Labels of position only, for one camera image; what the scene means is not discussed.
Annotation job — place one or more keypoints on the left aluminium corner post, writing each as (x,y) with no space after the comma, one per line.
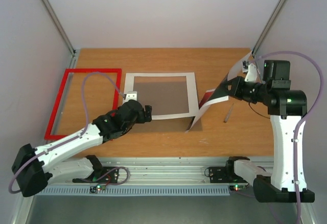
(58,26)

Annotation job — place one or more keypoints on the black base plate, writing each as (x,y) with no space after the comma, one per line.
(217,175)
(107,175)

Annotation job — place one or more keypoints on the aluminium rail base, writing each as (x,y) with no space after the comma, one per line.
(235,208)

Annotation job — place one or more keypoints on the sunset photo with white mat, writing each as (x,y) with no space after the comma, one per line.
(217,95)

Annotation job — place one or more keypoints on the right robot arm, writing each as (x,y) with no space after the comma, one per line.
(287,109)

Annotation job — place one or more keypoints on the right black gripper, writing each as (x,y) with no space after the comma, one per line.
(238,87)

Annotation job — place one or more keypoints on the clear handle screwdriver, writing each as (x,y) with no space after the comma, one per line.
(228,114)

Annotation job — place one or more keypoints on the brown frame backing board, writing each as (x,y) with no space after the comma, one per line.
(169,125)

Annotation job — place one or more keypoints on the right circuit board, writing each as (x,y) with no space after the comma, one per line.
(238,187)

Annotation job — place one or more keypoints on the right aluminium corner post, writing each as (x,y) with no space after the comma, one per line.
(269,24)

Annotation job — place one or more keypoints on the left circuit board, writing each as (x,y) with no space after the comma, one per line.
(97,189)

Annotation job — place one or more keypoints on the grey slotted cable duct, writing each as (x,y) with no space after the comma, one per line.
(127,191)

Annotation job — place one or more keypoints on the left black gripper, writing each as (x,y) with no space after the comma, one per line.
(142,119)

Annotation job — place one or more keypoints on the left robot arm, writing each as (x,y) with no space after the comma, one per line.
(35,167)

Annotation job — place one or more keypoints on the circuit board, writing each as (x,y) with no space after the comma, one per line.
(238,187)
(97,189)

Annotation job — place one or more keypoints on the white passe-partout mat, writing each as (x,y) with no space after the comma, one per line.
(171,95)

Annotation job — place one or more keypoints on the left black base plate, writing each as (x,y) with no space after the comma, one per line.
(107,175)

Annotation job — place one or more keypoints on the red picture frame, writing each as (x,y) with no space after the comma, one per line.
(48,133)

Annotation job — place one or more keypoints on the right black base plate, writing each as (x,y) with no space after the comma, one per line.
(217,175)

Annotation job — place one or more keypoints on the aluminium corner post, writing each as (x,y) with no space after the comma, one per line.
(269,24)
(58,26)

